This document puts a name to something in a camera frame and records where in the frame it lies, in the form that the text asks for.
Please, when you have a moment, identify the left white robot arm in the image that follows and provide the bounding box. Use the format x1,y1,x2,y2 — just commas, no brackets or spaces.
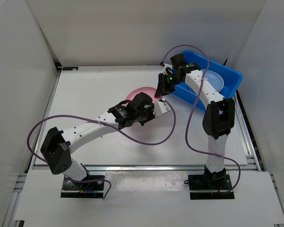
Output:
40,92,157,189

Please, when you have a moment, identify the blue plastic bin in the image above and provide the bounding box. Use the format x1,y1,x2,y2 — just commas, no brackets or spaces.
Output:
172,50,243,105

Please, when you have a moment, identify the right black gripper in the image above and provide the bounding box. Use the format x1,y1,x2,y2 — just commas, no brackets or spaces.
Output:
155,73,183,98

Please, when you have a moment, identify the blue plate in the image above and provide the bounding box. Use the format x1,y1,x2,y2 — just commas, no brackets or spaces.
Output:
184,69,224,94

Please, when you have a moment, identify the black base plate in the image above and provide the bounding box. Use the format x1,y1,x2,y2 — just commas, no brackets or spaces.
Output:
184,175,235,200
61,177,105,199

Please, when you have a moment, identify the small black label sticker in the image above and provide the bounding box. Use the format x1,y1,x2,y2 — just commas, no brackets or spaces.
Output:
62,67,79,71

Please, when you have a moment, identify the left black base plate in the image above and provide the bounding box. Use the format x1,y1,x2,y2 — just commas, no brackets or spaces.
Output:
61,177,105,199

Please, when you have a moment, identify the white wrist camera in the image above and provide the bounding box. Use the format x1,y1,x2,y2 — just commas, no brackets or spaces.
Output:
153,99,171,118
163,63,173,75

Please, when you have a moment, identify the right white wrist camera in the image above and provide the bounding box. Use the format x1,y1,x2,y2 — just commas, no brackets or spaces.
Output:
163,63,173,75

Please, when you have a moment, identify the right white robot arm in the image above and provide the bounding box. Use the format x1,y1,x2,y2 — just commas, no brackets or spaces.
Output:
155,53,235,189

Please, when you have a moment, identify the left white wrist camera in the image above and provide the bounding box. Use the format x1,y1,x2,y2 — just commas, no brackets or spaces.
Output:
153,99,171,118

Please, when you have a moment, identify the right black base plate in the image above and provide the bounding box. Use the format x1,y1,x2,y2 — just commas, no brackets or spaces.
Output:
184,175,235,200

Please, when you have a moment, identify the pink plate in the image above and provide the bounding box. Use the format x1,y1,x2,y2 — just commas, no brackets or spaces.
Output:
126,87,162,103

